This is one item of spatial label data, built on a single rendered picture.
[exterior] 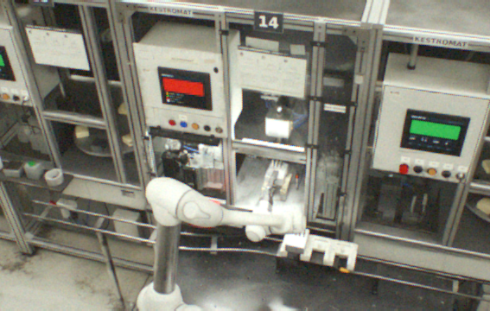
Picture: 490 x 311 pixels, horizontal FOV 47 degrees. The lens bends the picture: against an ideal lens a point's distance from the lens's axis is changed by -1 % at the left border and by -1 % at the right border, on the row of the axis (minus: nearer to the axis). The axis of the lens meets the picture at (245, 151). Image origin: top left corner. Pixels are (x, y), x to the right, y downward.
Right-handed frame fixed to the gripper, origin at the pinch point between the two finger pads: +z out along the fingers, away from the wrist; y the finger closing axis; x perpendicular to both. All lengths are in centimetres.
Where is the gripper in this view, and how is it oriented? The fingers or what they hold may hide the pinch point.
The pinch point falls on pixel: (274, 179)
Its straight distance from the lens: 299.8
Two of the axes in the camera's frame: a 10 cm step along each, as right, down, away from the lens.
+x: -9.6, -1.7, 2.4
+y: -0.3, -7.5, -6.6
